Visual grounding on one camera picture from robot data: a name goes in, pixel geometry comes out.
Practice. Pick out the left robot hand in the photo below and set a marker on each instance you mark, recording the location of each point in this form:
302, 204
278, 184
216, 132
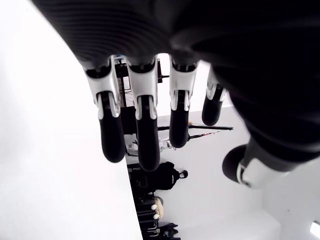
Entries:
225, 37

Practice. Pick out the black pole with white clamps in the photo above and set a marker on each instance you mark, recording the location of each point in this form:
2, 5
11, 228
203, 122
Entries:
200, 135

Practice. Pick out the black backpack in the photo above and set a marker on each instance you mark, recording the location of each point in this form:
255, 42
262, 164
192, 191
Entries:
170, 177

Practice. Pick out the black equipment case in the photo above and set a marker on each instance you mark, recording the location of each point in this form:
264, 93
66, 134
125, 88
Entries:
141, 182

